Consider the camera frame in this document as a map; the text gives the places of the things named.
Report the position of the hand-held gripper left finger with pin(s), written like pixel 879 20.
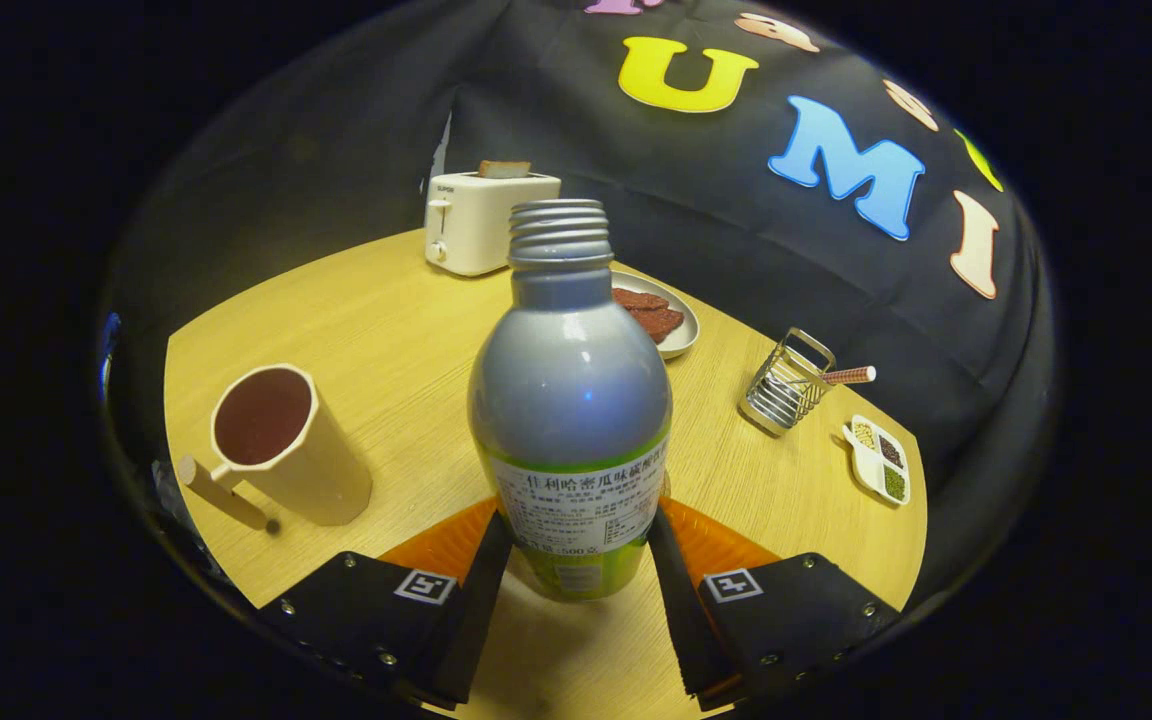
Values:
pixel 476 620

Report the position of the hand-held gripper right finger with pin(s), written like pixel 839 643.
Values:
pixel 684 620

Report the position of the silver juice bottle green label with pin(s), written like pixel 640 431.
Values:
pixel 571 400

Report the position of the white divided condiment dish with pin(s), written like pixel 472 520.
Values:
pixel 879 460

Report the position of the small white plate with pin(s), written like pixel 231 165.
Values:
pixel 686 335

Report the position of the brown stick with white tip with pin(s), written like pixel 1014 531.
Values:
pixel 851 376

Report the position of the wooden table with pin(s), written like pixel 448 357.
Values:
pixel 406 330

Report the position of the dried meat slice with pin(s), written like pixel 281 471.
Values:
pixel 639 299
pixel 658 322

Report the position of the black backdrop cloth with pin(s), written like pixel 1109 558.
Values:
pixel 736 250

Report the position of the white toaster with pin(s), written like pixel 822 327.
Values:
pixel 476 225

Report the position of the toast slice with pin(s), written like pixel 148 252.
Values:
pixel 504 169

